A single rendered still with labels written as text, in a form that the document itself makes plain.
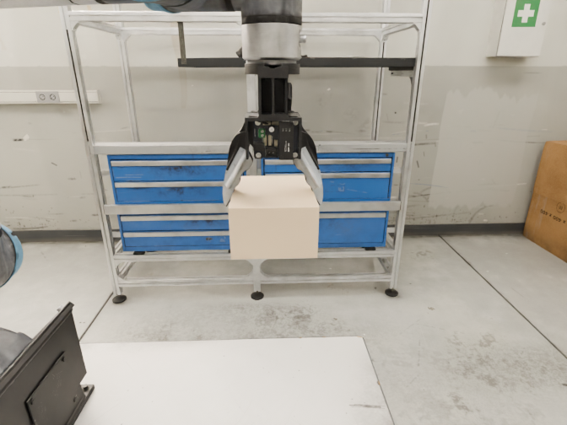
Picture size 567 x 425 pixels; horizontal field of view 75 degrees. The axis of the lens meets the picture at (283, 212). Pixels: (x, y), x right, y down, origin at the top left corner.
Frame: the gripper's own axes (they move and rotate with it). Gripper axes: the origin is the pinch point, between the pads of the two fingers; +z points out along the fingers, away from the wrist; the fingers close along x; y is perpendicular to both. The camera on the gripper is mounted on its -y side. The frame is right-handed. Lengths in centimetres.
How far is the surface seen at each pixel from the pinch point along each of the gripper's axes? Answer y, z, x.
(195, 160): -138, 26, -39
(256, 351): -12.6, 39.7, -3.9
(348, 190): -139, 43, 44
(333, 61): -140, -23, 32
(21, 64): -225, -22, -168
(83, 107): -137, -2, -91
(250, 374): -5.8, 39.7, -5.0
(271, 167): -139, 30, 1
